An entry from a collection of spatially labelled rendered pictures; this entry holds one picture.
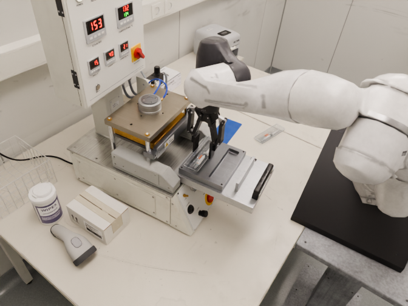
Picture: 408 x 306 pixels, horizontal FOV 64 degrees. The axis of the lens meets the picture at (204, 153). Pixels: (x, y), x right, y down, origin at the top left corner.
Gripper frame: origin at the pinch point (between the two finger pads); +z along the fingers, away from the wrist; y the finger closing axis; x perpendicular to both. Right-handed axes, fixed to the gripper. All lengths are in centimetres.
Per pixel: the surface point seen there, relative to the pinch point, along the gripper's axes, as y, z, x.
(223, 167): 8.3, 5.3, -0.5
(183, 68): -56, 24, 82
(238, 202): 18.8, 6.6, -11.0
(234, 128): -7, 28, 50
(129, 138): -23.7, -0.5, -10.6
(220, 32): -45, 7, 108
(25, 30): -79, -20, 1
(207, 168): 4.5, 3.8, -5.3
